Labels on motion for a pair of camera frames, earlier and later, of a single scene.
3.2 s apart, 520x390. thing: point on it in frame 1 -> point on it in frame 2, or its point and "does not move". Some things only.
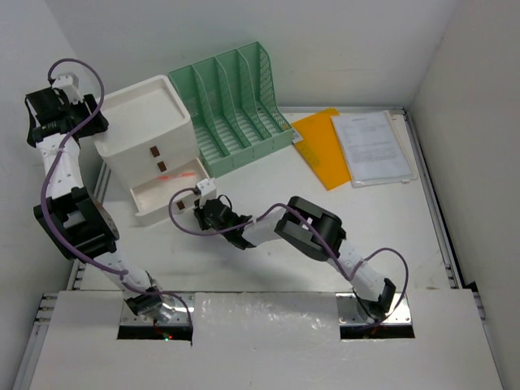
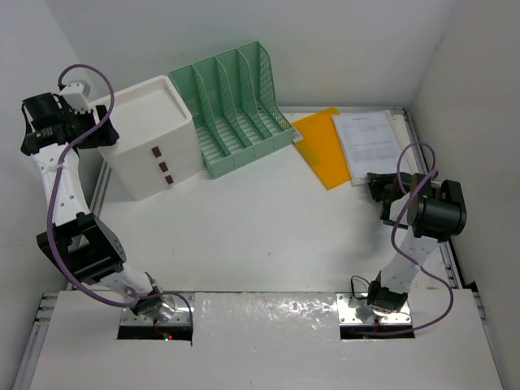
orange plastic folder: [322, 147] does not move
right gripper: [199, 210] -> [376, 181]
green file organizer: [237, 114] does not move
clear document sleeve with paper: [373, 152] does not move
